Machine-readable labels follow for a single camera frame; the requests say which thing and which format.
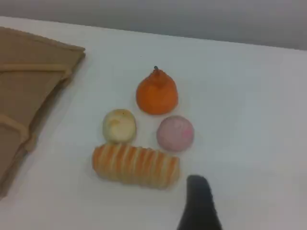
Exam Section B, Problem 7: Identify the orange pear-shaped toy fruit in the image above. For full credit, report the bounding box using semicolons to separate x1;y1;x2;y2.
135;66;179;115

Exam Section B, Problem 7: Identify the brown jute tote bag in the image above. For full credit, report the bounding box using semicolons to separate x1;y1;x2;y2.
0;25;86;199

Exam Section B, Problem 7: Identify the cream round bun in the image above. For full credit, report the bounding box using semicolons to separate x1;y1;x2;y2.
102;108;137;144

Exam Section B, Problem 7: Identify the pink round bun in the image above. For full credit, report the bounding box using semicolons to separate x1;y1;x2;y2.
156;115;195;151

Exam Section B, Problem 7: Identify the long orange striped bread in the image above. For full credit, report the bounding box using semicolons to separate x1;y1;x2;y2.
92;143;180;191

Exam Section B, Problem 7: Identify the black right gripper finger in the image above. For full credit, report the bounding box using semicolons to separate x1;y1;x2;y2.
176;174;224;230

